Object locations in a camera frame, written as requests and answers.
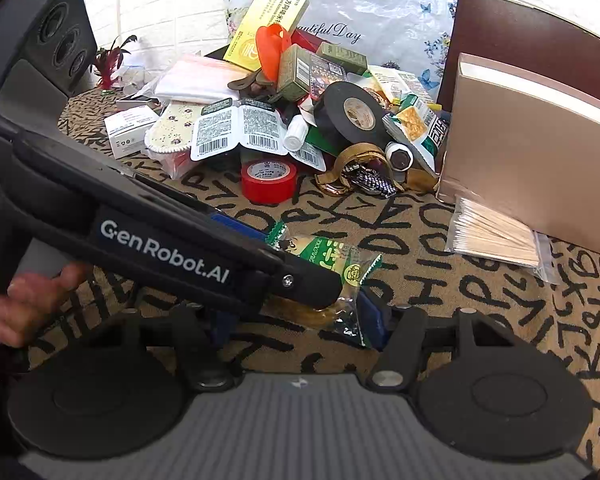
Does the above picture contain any green cracker snack packet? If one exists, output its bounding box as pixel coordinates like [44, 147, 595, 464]
[265, 221, 382, 348]

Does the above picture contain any person's left hand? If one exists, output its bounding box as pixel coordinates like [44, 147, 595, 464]
[0, 262, 93, 348]

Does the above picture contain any white blue medicine box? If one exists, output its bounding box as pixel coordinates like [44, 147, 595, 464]
[105, 105, 159, 159]

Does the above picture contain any bag of wooden toothpicks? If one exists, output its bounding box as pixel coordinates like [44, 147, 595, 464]
[445, 197, 559, 284]

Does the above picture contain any red artificial plant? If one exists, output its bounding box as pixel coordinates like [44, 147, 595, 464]
[91, 35, 137, 91]

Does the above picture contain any white blister pack barcode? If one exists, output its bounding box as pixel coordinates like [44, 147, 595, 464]
[189, 99, 288, 162]

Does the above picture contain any red tape roll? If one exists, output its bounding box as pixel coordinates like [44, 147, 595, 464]
[242, 159, 297, 205]

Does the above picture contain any clear zip bag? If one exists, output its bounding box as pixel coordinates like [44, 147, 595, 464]
[155, 55, 251, 104]

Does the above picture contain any green yellow snack packet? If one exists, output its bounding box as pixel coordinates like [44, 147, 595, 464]
[382, 93, 449, 177]

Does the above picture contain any black electrical tape roll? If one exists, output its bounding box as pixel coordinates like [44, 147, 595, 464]
[313, 81, 390, 152]

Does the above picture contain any small white bottle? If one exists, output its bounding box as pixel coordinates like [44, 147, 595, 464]
[283, 115, 310, 152]

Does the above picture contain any tan cardboard box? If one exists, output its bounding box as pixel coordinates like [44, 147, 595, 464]
[437, 53, 600, 253]

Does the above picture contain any olive green card box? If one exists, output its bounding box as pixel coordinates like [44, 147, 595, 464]
[277, 44, 346, 102]

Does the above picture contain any orange silicone brush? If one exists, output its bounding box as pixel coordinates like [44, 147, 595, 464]
[256, 23, 291, 84]

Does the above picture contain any yellow medicine box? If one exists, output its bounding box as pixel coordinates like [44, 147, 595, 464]
[223, 0, 309, 72]

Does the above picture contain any floral plastic bag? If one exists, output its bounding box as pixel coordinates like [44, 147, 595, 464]
[223, 0, 458, 99]

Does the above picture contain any dark brown box lid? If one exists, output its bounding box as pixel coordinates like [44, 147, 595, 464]
[438, 0, 600, 110]

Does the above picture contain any olive rubber strap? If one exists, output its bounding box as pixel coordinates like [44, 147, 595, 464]
[226, 69, 282, 101]

